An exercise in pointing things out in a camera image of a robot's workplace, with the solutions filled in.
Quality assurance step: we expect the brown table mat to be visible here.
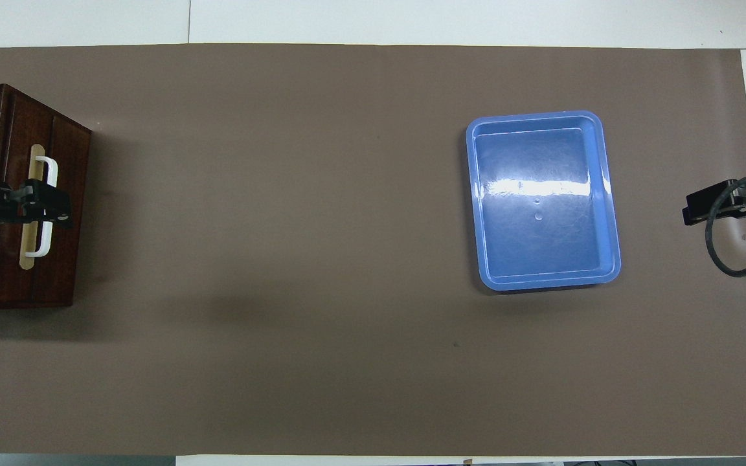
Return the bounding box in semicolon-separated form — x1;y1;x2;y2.
0;43;746;457

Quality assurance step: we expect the wooden drawer with dark front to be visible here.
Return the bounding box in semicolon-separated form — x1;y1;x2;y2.
1;86;93;309

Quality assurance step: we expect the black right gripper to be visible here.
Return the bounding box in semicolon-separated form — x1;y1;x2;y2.
683;170;746;226

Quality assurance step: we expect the white drawer handle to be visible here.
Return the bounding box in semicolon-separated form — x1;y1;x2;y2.
23;155;60;258

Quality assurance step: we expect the blue plastic tray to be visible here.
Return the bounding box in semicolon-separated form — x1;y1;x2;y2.
466;110;622;292

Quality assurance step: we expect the beige handle backing plate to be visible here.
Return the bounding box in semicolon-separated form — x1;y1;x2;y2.
19;144;47;269

